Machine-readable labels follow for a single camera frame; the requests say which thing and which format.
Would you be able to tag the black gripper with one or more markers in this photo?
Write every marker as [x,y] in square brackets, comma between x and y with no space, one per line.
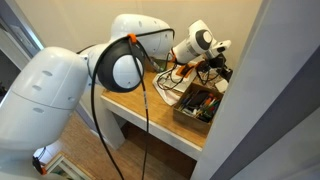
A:
[218,64]

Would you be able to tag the wooden desk with white frame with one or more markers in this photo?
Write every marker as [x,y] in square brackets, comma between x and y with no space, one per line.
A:
[162,123]

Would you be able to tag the white framed floor object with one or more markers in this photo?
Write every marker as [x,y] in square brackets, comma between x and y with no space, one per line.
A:
[61,165]

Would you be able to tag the white power adapter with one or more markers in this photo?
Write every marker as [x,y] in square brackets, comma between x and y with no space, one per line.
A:
[222,86]

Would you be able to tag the cardboard box of tools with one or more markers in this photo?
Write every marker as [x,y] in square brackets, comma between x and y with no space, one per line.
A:
[197,107]

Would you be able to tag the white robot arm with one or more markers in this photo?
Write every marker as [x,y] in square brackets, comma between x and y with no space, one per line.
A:
[39,103]

